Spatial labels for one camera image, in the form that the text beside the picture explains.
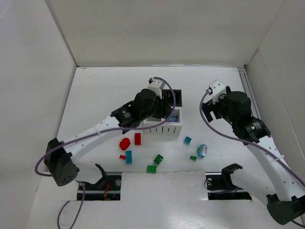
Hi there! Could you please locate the small green flat lego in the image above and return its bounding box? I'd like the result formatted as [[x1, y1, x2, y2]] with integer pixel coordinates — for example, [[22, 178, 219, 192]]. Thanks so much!
[[190, 156, 197, 161]]

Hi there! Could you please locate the small teal lego brick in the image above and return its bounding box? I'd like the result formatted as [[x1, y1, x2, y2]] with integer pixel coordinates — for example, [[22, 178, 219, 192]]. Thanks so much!
[[183, 136, 192, 145]]

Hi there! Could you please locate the aluminium rail on right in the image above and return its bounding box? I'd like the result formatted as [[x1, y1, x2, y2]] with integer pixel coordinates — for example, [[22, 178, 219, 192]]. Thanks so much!
[[237, 67, 261, 119]]

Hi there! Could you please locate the white two-compartment container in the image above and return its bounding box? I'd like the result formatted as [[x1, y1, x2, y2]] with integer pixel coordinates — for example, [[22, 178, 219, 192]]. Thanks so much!
[[143, 107, 183, 137]]

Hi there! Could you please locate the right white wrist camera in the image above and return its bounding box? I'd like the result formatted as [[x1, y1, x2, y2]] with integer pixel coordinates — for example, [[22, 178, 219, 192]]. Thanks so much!
[[206, 80, 227, 105]]

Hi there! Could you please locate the purple printed lego in container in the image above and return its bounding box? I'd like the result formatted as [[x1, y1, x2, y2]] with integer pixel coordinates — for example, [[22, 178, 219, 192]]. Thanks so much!
[[167, 115, 179, 123]]

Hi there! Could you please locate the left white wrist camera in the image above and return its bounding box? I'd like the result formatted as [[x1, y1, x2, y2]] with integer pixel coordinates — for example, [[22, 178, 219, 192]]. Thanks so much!
[[147, 78, 165, 99]]

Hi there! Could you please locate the dark green lego brick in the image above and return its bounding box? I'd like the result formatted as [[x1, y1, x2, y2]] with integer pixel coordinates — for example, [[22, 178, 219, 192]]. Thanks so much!
[[153, 154, 164, 165]]

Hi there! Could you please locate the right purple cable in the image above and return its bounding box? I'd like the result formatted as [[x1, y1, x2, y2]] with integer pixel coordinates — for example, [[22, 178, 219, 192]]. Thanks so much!
[[199, 88, 305, 229]]

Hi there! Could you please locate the teal long lego brick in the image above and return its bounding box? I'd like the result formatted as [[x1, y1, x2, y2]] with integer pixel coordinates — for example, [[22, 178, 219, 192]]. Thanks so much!
[[125, 151, 132, 165]]

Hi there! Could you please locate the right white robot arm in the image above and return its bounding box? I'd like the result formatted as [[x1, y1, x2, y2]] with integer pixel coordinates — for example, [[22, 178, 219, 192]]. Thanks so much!
[[199, 81, 305, 225]]

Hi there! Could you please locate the purple cable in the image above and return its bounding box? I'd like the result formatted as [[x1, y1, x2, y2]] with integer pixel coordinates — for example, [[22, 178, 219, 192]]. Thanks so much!
[[199, 88, 305, 229], [35, 76, 177, 229]]

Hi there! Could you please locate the light green lego brick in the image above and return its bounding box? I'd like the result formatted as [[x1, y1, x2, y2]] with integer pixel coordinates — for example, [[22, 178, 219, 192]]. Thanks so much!
[[146, 165, 157, 174]]

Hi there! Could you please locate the red rectangular lego brick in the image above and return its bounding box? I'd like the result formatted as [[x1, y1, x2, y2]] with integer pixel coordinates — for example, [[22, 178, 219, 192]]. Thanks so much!
[[134, 133, 142, 146]]

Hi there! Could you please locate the red heart-shaped lego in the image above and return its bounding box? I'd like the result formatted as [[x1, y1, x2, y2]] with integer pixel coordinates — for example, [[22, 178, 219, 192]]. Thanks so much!
[[119, 137, 131, 151]]

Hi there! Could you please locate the black two-compartment container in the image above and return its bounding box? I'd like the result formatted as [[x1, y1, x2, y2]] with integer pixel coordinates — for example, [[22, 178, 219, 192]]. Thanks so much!
[[162, 89, 182, 107]]

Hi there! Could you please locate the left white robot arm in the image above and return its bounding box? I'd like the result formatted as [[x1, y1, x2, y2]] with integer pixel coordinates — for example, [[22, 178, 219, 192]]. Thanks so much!
[[43, 89, 176, 187]]

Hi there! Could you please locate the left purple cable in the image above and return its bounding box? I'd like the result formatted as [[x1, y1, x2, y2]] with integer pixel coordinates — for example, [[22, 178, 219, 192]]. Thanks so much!
[[35, 76, 177, 229]]

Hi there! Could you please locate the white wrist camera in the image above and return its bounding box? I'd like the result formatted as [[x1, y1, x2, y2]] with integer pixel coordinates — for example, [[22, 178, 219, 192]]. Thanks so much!
[[147, 78, 165, 99], [206, 80, 227, 105]]

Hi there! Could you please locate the blue oval printed lego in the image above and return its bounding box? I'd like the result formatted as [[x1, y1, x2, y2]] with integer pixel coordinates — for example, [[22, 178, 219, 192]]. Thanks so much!
[[197, 144, 208, 158]]

